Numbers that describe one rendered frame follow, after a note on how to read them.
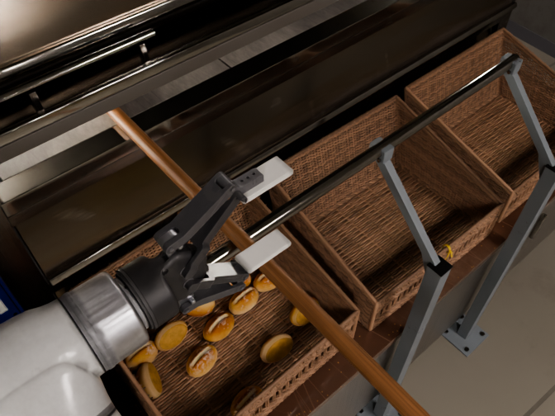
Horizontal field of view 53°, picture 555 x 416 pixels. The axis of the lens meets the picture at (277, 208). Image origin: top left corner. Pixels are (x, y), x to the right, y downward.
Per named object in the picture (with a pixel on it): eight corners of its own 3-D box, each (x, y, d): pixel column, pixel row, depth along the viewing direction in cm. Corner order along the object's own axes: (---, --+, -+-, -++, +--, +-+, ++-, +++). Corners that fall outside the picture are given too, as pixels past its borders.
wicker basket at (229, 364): (91, 342, 155) (61, 290, 133) (247, 234, 179) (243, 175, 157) (195, 483, 132) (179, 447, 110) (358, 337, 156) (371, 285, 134)
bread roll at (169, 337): (194, 334, 153) (186, 330, 158) (182, 315, 151) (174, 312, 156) (164, 358, 148) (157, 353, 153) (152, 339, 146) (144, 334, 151)
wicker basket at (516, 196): (387, 146, 204) (400, 86, 183) (481, 84, 227) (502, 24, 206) (499, 226, 181) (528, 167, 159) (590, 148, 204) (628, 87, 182)
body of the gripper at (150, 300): (103, 257, 58) (178, 213, 61) (121, 300, 64) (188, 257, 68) (141, 307, 54) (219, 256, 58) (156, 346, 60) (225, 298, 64)
